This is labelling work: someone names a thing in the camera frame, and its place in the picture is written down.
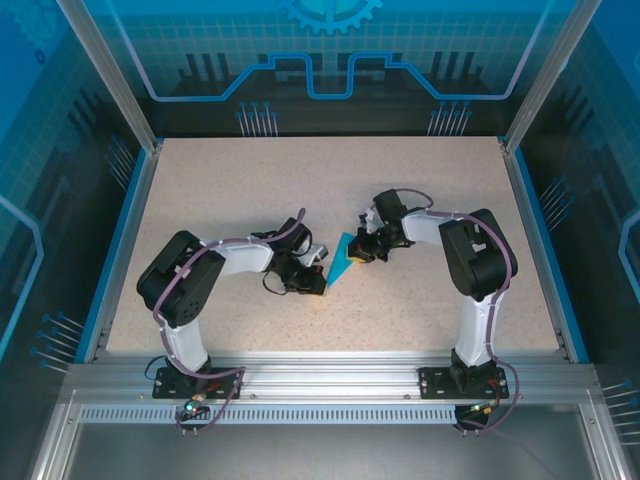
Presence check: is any blue paper sheet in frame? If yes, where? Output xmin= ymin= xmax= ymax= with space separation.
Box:
xmin=325 ymin=232 xmax=357 ymax=289

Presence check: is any wide aluminium frame beam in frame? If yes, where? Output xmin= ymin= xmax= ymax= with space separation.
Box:
xmin=64 ymin=349 xmax=599 ymax=404

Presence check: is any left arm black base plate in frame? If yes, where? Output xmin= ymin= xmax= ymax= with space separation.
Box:
xmin=152 ymin=363 xmax=242 ymax=401

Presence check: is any blue trim strip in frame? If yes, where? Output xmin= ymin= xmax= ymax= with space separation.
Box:
xmin=73 ymin=147 xmax=152 ymax=365

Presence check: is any thin black wire loop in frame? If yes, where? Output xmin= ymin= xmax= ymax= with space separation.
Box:
xmin=262 ymin=272 xmax=290 ymax=297

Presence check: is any aluminium frame post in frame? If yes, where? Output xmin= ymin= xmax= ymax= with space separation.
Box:
xmin=501 ymin=0 xmax=605 ymax=157
xmin=53 ymin=0 xmax=165 ymax=157

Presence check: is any slotted grey cable duct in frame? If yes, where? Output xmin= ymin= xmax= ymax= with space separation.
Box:
xmin=78 ymin=405 xmax=460 ymax=426

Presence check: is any aluminium side rail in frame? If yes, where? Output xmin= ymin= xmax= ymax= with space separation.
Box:
xmin=82 ymin=139 xmax=165 ymax=365
xmin=501 ymin=137 xmax=574 ymax=365

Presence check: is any blue gear print panel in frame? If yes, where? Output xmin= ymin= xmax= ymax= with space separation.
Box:
xmin=82 ymin=0 xmax=581 ymax=139

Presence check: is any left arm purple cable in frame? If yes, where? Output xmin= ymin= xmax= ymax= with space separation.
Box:
xmin=153 ymin=207 xmax=307 ymax=436

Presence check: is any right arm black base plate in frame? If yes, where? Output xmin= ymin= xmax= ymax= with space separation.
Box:
xmin=417 ymin=365 xmax=511 ymax=401

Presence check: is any blue circuit print panel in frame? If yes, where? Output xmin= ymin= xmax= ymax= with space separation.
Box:
xmin=0 ymin=0 xmax=149 ymax=480
xmin=517 ymin=0 xmax=640 ymax=480

